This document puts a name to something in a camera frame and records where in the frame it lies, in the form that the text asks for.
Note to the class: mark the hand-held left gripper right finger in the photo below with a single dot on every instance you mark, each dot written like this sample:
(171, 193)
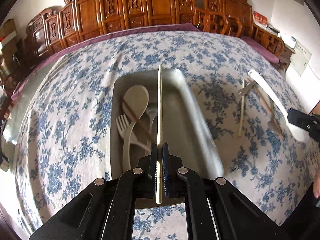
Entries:
(165, 170)

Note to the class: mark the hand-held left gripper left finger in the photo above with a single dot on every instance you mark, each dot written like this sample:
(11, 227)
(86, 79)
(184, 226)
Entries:
(151, 175)

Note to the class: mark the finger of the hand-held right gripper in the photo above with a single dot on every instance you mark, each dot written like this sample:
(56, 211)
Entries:
(298, 118)

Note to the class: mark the long white plastic spoon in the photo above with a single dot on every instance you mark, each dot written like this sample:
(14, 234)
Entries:
(270, 92)

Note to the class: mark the beige plastic fork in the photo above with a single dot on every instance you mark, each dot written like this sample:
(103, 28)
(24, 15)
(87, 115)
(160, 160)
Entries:
(123, 127)

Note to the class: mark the brown wooden chopstick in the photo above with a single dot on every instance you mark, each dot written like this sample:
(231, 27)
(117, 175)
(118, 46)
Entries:
(268, 110)
(135, 116)

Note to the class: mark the grey metal tray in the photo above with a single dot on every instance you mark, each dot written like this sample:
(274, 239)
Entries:
(180, 110)

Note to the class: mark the cream chopstick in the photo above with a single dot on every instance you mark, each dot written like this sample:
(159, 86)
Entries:
(160, 105)
(242, 110)

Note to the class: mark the beige rice spoon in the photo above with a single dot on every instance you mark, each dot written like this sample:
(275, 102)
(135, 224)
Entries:
(136, 97)

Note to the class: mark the person's right hand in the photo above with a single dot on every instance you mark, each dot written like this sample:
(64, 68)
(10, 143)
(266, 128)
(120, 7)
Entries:
(317, 187)

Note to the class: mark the small wooden side table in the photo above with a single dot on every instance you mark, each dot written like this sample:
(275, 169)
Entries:
(287, 55)

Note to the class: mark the white and blue box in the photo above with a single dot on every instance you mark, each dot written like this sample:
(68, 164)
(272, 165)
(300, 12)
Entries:
(293, 41)

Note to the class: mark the short purple seat cushion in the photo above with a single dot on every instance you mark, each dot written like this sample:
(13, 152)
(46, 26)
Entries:
(262, 50)

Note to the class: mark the blue floral tablecloth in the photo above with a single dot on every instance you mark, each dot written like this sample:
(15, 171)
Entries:
(75, 135)

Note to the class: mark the stack of white papers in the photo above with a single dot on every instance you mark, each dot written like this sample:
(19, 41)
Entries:
(273, 30)

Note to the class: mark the red greeting card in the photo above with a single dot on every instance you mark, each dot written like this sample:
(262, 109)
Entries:
(260, 20)

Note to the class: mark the carved wooden armchair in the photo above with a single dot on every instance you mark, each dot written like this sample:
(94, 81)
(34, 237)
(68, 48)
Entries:
(225, 7)

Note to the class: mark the long purple seat cushion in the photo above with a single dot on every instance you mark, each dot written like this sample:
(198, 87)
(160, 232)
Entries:
(75, 47)

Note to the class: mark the carved wooden sofa bench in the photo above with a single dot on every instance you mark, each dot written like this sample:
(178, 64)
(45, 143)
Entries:
(105, 10)

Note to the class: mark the brown cardboard box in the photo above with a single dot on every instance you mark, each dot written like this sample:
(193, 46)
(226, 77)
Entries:
(7, 26)

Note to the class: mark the white wall board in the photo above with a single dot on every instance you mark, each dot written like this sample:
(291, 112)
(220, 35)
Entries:
(302, 58)

